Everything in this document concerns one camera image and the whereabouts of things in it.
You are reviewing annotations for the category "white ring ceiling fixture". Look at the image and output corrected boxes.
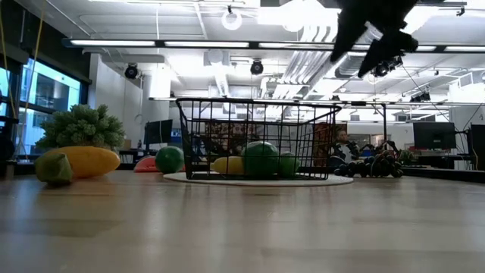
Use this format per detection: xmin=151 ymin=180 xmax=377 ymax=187
xmin=221 ymin=8 xmax=243 ymax=31

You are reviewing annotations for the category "white ceiling pipe bundle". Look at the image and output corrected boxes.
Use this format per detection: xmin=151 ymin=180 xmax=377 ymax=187
xmin=282 ymin=22 xmax=348 ymax=86

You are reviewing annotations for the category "black wire basket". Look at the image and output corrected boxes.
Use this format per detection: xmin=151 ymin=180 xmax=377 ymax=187
xmin=176 ymin=97 xmax=343 ymax=182

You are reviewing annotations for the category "yellow toy banana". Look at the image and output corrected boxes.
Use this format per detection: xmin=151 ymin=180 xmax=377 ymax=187
xmin=210 ymin=155 xmax=246 ymax=176

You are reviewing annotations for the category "black computer monitor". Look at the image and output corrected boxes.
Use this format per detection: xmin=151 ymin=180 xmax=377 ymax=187
xmin=143 ymin=119 xmax=174 ymax=146
xmin=412 ymin=121 xmax=457 ymax=150
xmin=469 ymin=124 xmax=485 ymax=171

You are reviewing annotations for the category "round white mat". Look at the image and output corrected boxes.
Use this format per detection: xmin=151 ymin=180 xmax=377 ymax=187
xmin=163 ymin=172 xmax=355 ymax=187

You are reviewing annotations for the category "black background stand post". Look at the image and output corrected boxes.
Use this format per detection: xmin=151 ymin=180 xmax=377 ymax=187
xmin=350 ymin=101 xmax=390 ymax=147

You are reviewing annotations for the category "small background plant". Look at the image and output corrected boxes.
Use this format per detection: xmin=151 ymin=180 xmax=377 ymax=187
xmin=397 ymin=149 xmax=418 ymax=167

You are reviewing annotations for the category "light green toy fruit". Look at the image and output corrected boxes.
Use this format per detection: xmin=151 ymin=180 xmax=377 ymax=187
xmin=34 ymin=152 xmax=74 ymax=187

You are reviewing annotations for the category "dark green round toy fruit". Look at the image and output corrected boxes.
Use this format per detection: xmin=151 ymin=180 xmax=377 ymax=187
xmin=241 ymin=140 xmax=280 ymax=177
xmin=278 ymin=151 xmax=302 ymax=177
xmin=155 ymin=146 xmax=186 ymax=175

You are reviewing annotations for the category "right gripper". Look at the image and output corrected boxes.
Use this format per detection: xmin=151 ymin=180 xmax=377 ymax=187
xmin=330 ymin=0 xmax=420 ymax=79

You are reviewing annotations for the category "orange hanging cable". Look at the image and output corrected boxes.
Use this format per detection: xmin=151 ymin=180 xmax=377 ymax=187
xmin=0 ymin=11 xmax=17 ymax=118
xmin=20 ymin=11 xmax=45 ymax=156

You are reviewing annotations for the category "long ceiling light bar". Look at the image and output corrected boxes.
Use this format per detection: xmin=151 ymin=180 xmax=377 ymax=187
xmin=62 ymin=37 xmax=485 ymax=54

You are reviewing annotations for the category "person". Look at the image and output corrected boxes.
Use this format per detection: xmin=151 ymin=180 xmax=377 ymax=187
xmin=328 ymin=128 xmax=361 ymax=170

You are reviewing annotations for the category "large glass window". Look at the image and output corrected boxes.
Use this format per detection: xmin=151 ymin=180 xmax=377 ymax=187
xmin=0 ymin=56 xmax=83 ymax=162

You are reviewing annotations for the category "green plant in white pot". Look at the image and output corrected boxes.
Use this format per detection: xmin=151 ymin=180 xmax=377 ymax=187
xmin=36 ymin=104 xmax=127 ymax=151

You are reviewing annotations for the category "red watermelon slice toy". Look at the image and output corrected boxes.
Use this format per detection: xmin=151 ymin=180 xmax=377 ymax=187
xmin=133 ymin=155 xmax=187 ymax=174

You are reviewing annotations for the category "orange toy mango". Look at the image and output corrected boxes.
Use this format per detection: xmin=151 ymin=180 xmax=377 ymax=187
xmin=44 ymin=146 xmax=121 ymax=179

